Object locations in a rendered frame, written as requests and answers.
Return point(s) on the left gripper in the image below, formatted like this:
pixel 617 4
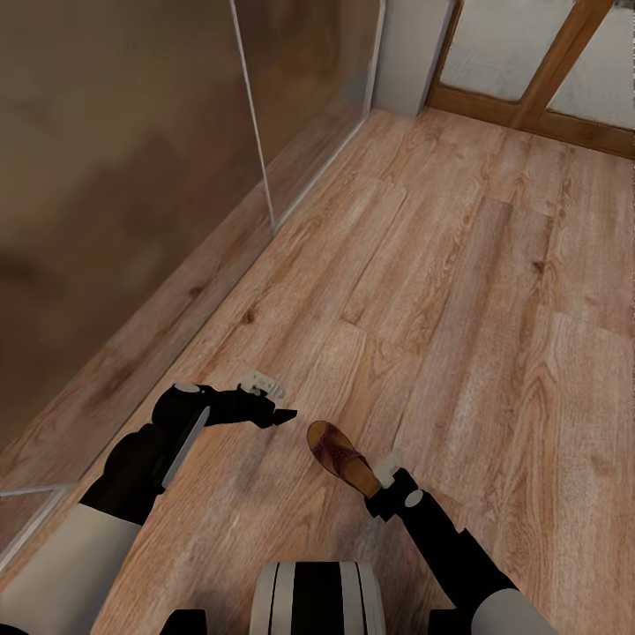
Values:
pixel 257 409

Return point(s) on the sandal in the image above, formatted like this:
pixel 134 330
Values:
pixel 335 452

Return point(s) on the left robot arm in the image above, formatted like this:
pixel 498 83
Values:
pixel 62 589

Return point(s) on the door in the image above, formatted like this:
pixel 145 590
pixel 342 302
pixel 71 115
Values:
pixel 559 69

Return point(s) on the robot trunk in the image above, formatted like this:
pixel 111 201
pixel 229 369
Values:
pixel 317 598

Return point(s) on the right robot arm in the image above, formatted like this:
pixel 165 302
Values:
pixel 488 602

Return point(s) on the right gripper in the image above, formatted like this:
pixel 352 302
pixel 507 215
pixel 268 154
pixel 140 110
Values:
pixel 383 501

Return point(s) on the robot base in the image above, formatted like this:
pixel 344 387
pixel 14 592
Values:
pixel 192 622

